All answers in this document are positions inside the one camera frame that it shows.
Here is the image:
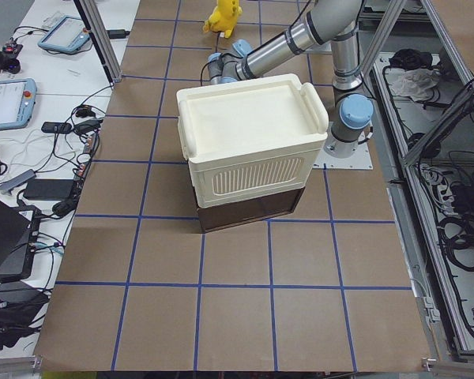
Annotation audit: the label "cream plastic storage box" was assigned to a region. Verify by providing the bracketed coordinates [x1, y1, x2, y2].
[176, 74, 329, 208]

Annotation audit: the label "aluminium frame post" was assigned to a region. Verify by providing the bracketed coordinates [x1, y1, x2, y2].
[73, 0, 122, 84]

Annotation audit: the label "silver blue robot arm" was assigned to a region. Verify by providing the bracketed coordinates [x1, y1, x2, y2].
[205, 1, 373, 158]

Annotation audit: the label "coiled black cables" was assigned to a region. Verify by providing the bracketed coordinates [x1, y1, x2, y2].
[438, 216, 474, 272]

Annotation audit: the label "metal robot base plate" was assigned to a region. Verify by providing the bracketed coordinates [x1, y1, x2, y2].
[313, 122, 373, 170]

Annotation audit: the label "white crumpled cloth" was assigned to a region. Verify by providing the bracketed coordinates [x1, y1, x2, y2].
[390, 69, 440, 102]

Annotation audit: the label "black camera device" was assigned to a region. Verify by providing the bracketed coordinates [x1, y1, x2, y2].
[0, 42, 23, 74]

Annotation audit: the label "blue teach pendant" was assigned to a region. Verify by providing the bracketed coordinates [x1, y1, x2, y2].
[0, 78, 37, 130]
[37, 16, 90, 55]

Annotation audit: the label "blue teach pendant near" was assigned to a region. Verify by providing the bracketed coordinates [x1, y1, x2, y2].
[0, 78, 37, 130]

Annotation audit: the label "blue teach pendant far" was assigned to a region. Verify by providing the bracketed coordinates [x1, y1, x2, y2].
[37, 16, 90, 55]

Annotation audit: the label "yellow plush toy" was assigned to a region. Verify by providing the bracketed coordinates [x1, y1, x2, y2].
[202, 0, 243, 39]

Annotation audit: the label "black phone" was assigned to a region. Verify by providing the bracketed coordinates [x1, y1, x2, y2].
[41, 122, 72, 134]

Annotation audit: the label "grey usb hub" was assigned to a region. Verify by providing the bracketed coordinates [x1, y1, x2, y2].
[0, 169, 36, 193]

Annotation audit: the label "black power adapter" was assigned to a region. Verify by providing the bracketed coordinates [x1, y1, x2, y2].
[23, 178, 73, 201]

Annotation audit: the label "black laptop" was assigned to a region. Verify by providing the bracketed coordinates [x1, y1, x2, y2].
[0, 201, 40, 283]

